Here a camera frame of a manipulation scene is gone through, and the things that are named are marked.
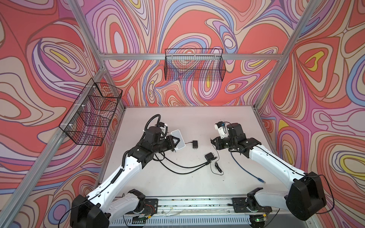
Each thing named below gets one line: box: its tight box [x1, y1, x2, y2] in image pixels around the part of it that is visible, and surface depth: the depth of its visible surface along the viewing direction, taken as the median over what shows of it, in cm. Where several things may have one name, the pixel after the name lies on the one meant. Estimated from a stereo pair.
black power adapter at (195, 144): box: [184, 140, 199, 149], surface depth 98 cm
